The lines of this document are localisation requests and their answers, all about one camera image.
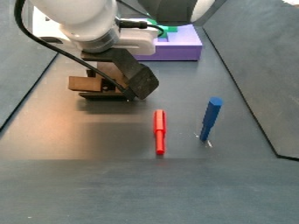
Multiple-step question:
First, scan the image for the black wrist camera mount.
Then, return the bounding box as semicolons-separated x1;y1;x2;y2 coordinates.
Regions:
80;48;159;100

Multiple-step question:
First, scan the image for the red peg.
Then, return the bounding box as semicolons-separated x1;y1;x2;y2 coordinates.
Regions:
154;109;166;155

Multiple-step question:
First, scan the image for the blue peg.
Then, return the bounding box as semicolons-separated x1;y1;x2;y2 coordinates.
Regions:
200;97;223;142

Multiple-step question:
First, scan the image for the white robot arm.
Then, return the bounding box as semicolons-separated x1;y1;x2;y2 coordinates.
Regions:
30;0;215;55

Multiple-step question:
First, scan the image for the green U-shaped block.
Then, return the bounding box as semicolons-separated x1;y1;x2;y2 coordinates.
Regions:
147;19;178;39

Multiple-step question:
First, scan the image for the black cable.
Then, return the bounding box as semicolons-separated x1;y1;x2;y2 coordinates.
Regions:
14;0;136;102

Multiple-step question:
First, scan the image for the purple base block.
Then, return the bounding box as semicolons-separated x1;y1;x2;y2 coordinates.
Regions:
135;24;203;61

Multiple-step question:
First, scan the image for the brown T-shaped block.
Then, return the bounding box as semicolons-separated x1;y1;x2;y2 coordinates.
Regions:
68;62;127;93

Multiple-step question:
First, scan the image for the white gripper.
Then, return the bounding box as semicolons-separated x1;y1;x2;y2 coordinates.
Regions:
115;19;159;55

